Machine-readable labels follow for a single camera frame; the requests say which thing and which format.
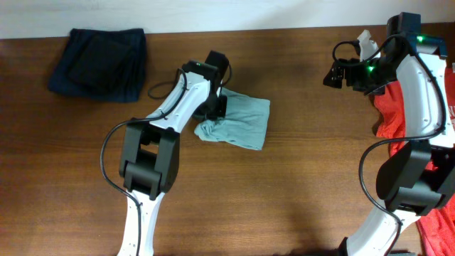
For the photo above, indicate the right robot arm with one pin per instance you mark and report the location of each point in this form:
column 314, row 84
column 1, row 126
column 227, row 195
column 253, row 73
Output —
column 419, row 177

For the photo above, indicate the red printed t-shirt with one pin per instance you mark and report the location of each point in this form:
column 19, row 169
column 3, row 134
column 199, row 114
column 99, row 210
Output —
column 436, row 228

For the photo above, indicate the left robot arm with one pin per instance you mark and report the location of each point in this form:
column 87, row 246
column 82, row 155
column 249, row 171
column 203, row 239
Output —
column 150, row 156

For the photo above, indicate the folded navy blue garment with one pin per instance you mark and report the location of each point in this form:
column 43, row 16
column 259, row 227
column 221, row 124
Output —
column 108, row 66

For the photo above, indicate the light grey-green t-shirt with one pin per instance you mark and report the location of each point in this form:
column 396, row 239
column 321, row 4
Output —
column 244, row 124

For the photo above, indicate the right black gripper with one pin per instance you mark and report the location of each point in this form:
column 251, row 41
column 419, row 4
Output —
column 352, row 80

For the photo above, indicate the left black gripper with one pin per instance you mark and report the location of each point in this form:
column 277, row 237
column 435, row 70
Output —
column 221, row 110

